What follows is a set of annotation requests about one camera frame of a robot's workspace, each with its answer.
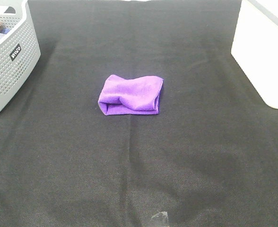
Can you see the purple microfiber towel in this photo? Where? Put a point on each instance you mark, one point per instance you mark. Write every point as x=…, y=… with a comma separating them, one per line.
x=138, y=96

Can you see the black fabric table cover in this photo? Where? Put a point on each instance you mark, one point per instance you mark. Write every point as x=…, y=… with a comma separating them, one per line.
x=209, y=158

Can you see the grey tape patch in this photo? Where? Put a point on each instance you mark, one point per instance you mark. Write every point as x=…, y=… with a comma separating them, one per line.
x=159, y=220

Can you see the grey perforated plastic basket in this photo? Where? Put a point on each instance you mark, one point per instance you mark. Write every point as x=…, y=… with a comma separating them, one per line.
x=19, y=48

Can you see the white plastic storage bin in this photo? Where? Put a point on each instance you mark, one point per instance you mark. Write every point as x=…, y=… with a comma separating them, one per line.
x=255, y=47

